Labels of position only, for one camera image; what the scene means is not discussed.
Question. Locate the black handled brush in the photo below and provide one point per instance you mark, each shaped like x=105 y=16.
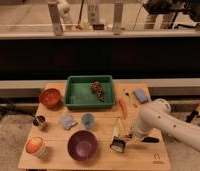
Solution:
x=118 y=144

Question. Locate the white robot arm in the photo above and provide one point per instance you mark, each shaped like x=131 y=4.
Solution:
x=156 y=114

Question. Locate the green plastic tray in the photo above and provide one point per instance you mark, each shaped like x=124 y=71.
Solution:
x=78 y=93

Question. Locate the dark grape bunch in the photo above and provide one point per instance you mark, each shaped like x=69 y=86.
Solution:
x=97 y=89

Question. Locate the orange carrot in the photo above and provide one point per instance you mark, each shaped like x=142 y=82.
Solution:
x=123 y=108

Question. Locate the light blue cup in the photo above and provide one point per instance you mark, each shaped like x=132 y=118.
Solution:
x=88 y=120

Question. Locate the blue sponge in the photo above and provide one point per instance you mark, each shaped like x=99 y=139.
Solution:
x=140 y=95

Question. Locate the crumpled blue-grey cloth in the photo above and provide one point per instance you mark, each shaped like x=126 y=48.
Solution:
x=67 y=121

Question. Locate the yellow banana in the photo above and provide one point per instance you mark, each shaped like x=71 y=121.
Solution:
x=119 y=129

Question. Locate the orange bowl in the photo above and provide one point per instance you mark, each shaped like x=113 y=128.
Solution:
x=50 y=98

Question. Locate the purple bowl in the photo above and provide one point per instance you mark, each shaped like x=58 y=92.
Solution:
x=82 y=145

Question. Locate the small metal can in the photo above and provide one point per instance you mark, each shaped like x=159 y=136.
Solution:
x=40 y=122

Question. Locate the apple in white cup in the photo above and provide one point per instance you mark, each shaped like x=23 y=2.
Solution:
x=36 y=147

